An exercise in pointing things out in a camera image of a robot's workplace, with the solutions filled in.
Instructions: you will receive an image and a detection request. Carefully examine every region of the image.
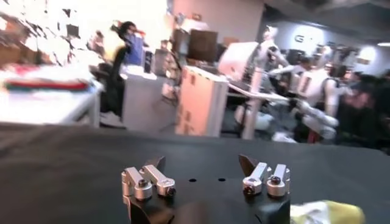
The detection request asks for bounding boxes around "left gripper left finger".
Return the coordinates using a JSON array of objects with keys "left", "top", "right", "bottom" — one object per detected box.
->
[{"left": 121, "top": 156, "right": 177, "bottom": 205}]

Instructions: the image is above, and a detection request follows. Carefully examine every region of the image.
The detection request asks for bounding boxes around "white standing desk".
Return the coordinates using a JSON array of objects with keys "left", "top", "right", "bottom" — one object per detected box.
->
[{"left": 227, "top": 82, "right": 290, "bottom": 140}]

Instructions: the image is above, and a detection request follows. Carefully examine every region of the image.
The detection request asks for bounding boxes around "white humanoid robot with base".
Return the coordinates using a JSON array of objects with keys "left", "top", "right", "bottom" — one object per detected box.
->
[{"left": 272, "top": 45, "right": 341, "bottom": 144}]

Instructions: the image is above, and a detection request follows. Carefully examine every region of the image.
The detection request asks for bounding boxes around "white curved sheet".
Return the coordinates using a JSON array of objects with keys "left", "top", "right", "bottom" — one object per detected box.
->
[{"left": 218, "top": 41, "right": 260, "bottom": 82}]

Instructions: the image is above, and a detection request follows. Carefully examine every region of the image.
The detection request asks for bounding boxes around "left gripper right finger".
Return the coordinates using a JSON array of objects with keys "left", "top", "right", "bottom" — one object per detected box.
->
[{"left": 238, "top": 154, "right": 291, "bottom": 198}]

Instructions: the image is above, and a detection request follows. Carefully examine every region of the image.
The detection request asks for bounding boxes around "stack of folded clothes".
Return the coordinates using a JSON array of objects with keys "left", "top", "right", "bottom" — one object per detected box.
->
[{"left": 0, "top": 65, "right": 96, "bottom": 92}]

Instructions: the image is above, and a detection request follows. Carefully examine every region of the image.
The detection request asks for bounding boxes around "tall white cardboard box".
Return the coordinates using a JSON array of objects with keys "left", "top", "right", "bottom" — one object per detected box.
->
[{"left": 175, "top": 65, "right": 229, "bottom": 138}]

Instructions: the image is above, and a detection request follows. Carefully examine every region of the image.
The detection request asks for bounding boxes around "white work table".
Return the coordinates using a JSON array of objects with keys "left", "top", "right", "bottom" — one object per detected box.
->
[{"left": 0, "top": 88, "right": 104, "bottom": 127}]

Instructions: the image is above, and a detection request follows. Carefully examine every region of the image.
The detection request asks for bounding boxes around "yellow-green t-shirt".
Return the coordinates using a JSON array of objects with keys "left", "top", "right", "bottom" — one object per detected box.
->
[{"left": 289, "top": 200, "right": 366, "bottom": 224}]

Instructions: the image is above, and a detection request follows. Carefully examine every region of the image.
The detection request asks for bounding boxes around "black office chair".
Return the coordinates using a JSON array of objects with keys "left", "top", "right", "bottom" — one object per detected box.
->
[{"left": 100, "top": 21, "right": 138, "bottom": 122}]

